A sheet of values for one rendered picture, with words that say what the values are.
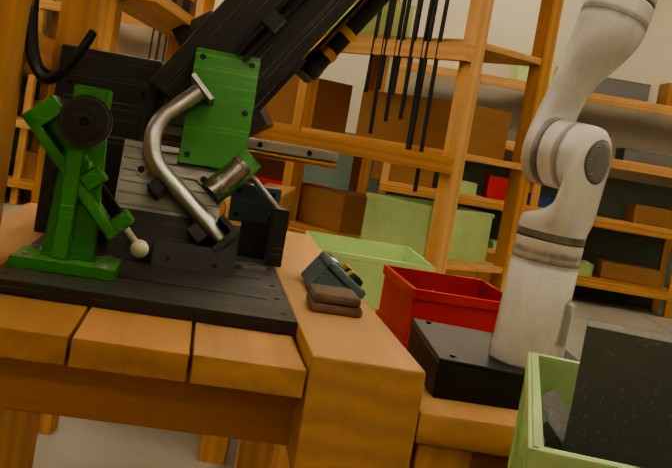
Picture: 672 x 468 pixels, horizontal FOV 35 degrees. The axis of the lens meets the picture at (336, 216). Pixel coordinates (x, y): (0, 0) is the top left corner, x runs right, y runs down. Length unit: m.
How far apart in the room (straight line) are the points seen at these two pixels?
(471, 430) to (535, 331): 0.18
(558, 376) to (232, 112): 0.88
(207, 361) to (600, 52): 0.65
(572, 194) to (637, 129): 9.77
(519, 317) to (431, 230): 3.00
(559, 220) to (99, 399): 0.62
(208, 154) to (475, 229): 2.96
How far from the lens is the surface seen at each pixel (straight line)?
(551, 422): 0.94
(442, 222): 4.37
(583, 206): 1.41
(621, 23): 1.45
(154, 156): 1.80
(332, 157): 1.98
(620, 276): 10.66
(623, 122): 11.12
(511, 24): 10.97
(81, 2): 2.65
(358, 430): 1.28
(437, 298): 1.87
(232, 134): 1.85
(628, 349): 0.89
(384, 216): 4.66
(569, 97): 1.46
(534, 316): 1.41
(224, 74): 1.87
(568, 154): 1.39
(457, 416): 1.31
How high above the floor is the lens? 1.15
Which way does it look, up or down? 4 degrees down
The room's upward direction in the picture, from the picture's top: 10 degrees clockwise
